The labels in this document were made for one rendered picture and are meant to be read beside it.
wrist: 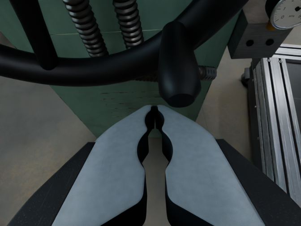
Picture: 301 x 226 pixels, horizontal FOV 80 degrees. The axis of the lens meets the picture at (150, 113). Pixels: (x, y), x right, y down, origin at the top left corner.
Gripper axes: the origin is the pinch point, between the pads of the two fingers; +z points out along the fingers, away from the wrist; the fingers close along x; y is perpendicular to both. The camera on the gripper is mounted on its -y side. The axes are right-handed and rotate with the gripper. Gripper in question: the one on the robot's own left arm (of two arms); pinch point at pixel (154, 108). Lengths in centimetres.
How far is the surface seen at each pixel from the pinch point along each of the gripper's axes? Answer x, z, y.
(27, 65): -11.2, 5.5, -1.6
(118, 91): -10.3, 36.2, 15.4
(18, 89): -78, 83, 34
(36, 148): -58, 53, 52
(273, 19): 16.8, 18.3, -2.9
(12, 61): -12.2, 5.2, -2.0
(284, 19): 18.6, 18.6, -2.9
